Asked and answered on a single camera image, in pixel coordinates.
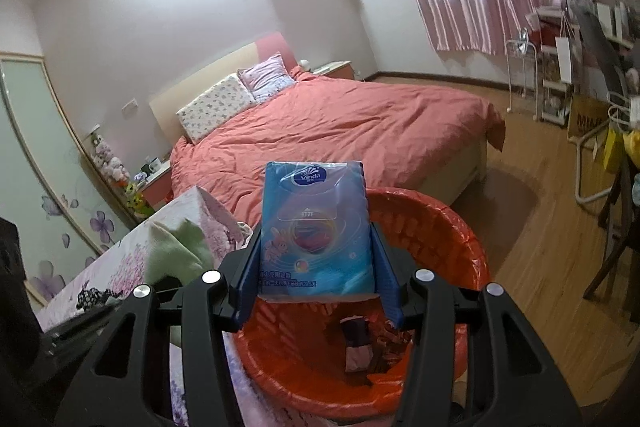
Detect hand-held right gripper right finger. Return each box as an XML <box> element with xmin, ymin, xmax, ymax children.
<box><xmin>367</xmin><ymin>219</ymin><xmax>571</xmax><ymax>427</ymax></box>

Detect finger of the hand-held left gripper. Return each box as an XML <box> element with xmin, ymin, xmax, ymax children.
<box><xmin>44</xmin><ymin>300</ymin><xmax>124</xmax><ymax>359</ymax></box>

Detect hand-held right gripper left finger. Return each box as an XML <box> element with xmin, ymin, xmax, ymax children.
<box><xmin>75</xmin><ymin>219</ymin><xmax>266</xmax><ymax>427</ymax></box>

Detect orange plastic basket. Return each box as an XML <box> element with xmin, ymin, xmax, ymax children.
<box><xmin>235</xmin><ymin>187</ymin><xmax>493</xmax><ymax>420</ymax></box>

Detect dark blue packet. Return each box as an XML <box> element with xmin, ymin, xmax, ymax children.
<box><xmin>341</xmin><ymin>316</ymin><xmax>373</xmax><ymax>373</ymax></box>

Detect blue tissue packet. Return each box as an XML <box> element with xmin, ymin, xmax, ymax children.
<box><xmin>257</xmin><ymin>160</ymin><xmax>378</xmax><ymax>303</ymax></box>

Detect black polka-dot cloth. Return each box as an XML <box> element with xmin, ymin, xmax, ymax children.
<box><xmin>75</xmin><ymin>284</ymin><xmax>123</xmax><ymax>313</ymax></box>

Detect lavender floral tablecloth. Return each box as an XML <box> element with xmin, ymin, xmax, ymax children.
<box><xmin>35</xmin><ymin>184</ymin><xmax>261</xmax><ymax>427</ymax></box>

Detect light green cloth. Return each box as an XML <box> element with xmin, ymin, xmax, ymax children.
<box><xmin>145</xmin><ymin>219</ymin><xmax>215</xmax><ymax>288</ymax></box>

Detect pink nightstand with mug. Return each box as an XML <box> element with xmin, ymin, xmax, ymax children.
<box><xmin>137</xmin><ymin>164</ymin><xmax>176</xmax><ymax>210</ymax></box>

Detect yellow plush toy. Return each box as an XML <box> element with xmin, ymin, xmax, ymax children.
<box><xmin>125</xmin><ymin>182</ymin><xmax>156</xmax><ymax>218</ymax></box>

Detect bed with coral duvet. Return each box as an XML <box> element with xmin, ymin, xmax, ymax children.
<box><xmin>170</xmin><ymin>79</ymin><xmax>507</xmax><ymax>228</ymax></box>

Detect white floral pillow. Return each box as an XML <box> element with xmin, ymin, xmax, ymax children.
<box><xmin>175</xmin><ymin>74</ymin><xmax>257</xmax><ymax>145</ymax></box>

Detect hanging plush toys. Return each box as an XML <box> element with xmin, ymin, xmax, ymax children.
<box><xmin>90</xmin><ymin>132</ymin><xmax>132</xmax><ymax>182</ymax></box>

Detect floral sliding-door wardrobe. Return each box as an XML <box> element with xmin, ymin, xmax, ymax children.
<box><xmin>0</xmin><ymin>52</ymin><xmax>138</xmax><ymax>308</ymax></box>

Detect pink striped pillow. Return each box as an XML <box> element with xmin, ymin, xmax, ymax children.
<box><xmin>237</xmin><ymin>53</ymin><xmax>297</xmax><ymax>102</ymax></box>

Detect cream and pink headboard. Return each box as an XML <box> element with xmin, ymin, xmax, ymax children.
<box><xmin>148</xmin><ymin>32</ymin><xmax>296</xmax><ymax>138</ymax></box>

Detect white shelf trolley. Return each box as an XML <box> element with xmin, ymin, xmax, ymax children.
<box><xmin>537</xmin><ymin>4</ymin><xmax>581</xmax><ymax>125</ymax></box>

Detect brown cardboard box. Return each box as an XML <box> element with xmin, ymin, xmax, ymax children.
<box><xmin>567</xmin><ymin>94</ymin><xmax>613</xmax><ymax>140</ymax></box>

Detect yellow bag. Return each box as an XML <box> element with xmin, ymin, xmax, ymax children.
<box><xmin>602</xmin><ymin>127</ymin><xmax>626</xmax><ymax>172</ymax></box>

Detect white paper bag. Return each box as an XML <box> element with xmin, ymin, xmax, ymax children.
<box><xmin>554</xmin><ymin>36</ymin><xmax>574</xmax><ymax>82</ymax></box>

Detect white wire rack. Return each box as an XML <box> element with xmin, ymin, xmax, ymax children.
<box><xmin>505</xmin><ymin>27</ymin><xmax>541</xmax><ymax>112</ymax></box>

